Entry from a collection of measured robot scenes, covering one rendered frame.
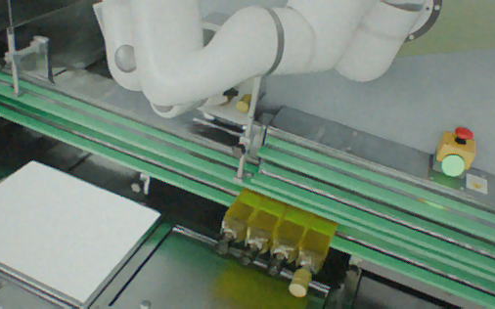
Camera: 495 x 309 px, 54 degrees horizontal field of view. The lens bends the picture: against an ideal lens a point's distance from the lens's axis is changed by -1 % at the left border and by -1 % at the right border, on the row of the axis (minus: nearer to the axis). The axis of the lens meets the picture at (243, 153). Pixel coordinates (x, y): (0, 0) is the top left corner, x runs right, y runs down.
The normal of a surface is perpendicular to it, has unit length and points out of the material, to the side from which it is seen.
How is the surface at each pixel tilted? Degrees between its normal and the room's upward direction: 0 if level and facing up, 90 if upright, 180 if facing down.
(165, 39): 36
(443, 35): 4
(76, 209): 90
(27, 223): 90
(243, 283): 90
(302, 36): 63
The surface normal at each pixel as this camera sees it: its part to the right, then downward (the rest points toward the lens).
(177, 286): 0.16, -0.81
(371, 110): -0.37, 0.48
